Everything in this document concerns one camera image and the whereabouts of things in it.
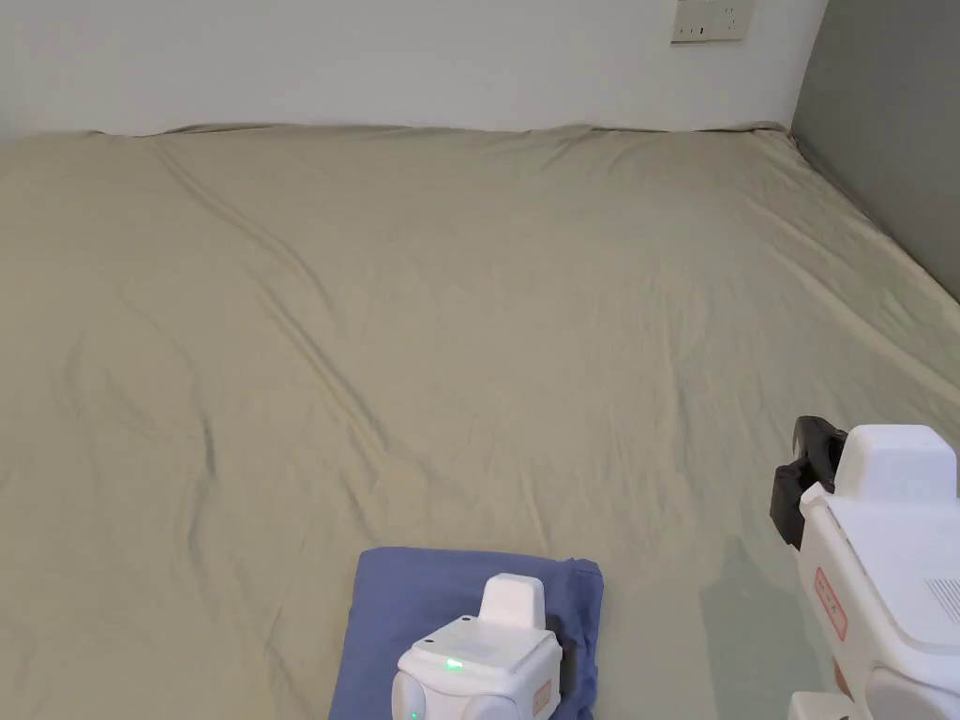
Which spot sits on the grey padded headboard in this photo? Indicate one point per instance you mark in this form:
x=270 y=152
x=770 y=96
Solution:
x=885 y=112

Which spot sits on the blue garment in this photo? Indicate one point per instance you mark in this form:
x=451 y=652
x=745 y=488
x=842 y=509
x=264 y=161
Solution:
x=409 y=600

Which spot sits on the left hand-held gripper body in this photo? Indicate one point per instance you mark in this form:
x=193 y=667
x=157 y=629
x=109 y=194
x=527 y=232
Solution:
x=480 y=660

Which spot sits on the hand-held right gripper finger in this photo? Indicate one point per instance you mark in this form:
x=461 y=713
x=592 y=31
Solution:
x=786 y=502

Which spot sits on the white wall socket plate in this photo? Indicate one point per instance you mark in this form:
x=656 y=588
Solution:
x=709 y=21

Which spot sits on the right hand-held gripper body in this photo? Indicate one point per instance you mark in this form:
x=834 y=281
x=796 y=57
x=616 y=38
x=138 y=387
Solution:
x=885 y=555

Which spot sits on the bed with beige sheet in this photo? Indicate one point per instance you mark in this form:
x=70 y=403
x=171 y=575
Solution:
x=420 y=315

